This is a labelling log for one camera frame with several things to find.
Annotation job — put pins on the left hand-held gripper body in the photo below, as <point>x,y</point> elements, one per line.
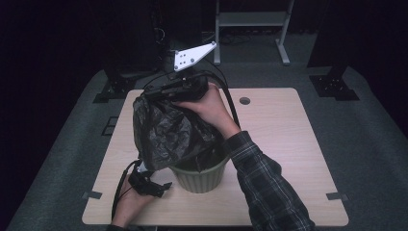
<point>144,186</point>

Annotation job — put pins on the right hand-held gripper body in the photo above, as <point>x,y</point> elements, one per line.
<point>189,89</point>

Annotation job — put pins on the green plastic trash bin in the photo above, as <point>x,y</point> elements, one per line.
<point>200,181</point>

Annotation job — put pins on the black plastic garbage bag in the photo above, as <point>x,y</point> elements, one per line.
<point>163,134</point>

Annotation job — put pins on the person's left hand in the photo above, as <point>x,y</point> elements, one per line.
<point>128,208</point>

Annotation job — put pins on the person's right hand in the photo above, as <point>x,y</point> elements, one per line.
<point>215,110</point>

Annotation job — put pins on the black stand base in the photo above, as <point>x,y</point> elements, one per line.
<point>114,89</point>
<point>333,86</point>

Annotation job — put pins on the grey tape strip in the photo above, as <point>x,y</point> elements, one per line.
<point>336,196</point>
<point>92,194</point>

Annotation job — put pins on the white metal stand frame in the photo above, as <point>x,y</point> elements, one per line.
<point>251,18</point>

